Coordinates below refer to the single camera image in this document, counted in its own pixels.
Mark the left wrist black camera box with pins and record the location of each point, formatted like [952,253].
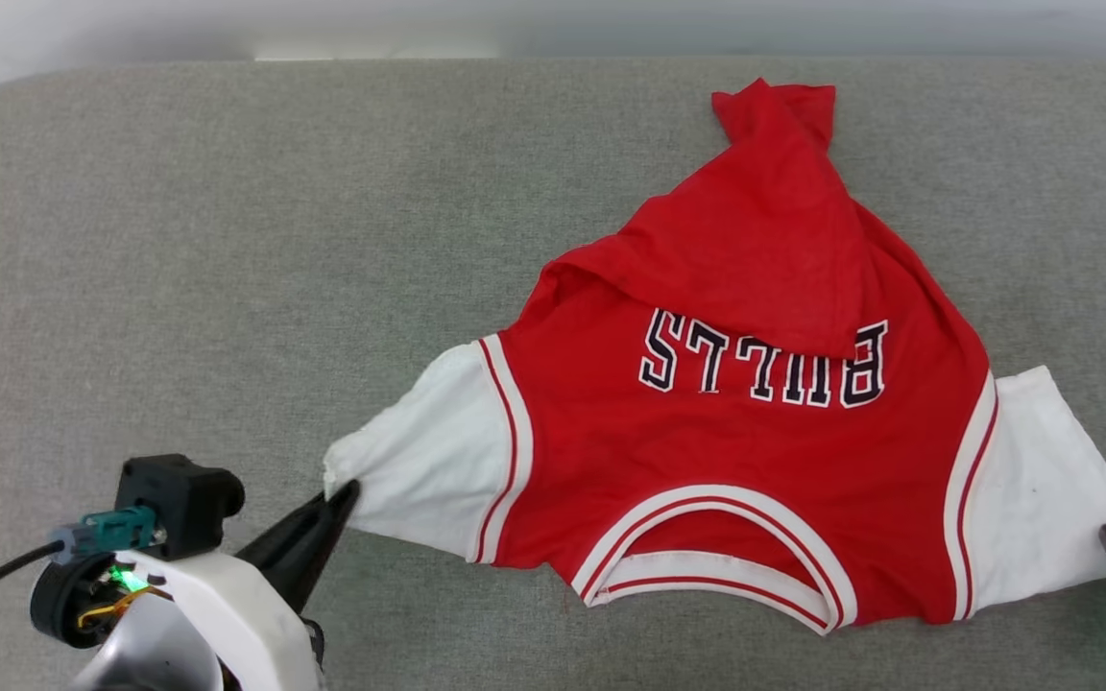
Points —
[179,499]

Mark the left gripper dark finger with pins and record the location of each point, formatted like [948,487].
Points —
[299,528]
[313,561]

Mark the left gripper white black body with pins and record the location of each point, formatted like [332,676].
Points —
[246,624]

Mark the red Bulls jersey white sleeves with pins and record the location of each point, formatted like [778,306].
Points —
[755,451]

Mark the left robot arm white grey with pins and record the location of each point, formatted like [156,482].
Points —
[150,653]

